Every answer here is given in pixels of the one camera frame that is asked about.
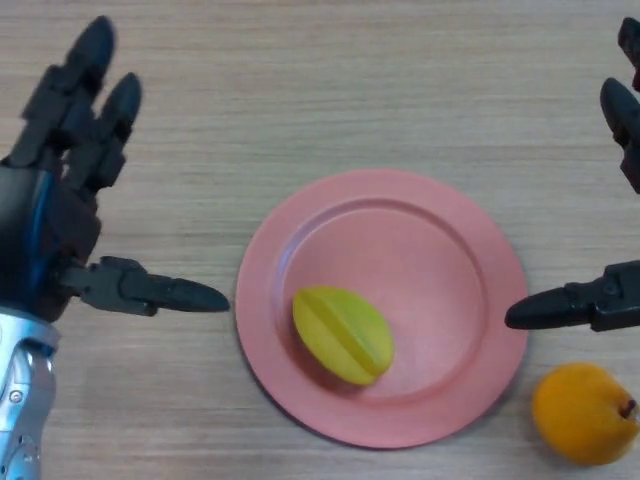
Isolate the pink round plate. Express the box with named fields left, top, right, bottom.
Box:
left=234, top=168, right=530, bottom=450

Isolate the orange yellow pear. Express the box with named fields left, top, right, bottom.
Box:
left=531, top=362, right=640, bottom=467

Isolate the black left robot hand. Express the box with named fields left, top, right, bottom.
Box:
left=0, top=14, right=232, bottom=324

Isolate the yellow green starfruit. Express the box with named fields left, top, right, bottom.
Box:
left=291, top=285, right=395, bottom=387

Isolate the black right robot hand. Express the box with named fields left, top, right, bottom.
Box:
left=504, top=16, right=640, bottom=333

